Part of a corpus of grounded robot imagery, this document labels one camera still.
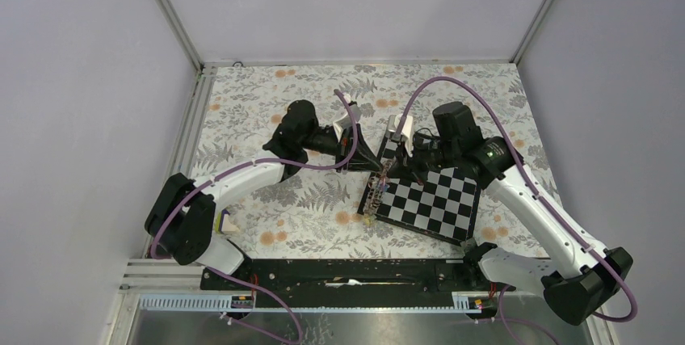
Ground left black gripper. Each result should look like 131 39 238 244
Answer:
301 124 384 174

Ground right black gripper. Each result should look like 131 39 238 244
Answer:
387 132 460 186

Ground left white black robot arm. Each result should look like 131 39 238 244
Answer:
145 100 383 289

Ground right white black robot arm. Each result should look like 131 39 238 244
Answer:
386 102 633 326

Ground black white checkerboard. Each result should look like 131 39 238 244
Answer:
358 168 481 245

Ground floral patterned table mat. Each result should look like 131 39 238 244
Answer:
187 63 557 259

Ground yellow purple white small object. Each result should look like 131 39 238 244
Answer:
213 209 240 235

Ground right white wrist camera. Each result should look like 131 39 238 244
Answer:
386 115 414 157

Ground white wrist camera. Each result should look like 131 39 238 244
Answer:
386 115 414 157
332 93 361 141

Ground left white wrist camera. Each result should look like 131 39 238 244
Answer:
332 93 361 141

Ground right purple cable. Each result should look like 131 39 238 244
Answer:
396 75 640 345

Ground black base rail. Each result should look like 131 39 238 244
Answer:
233 259 504 310

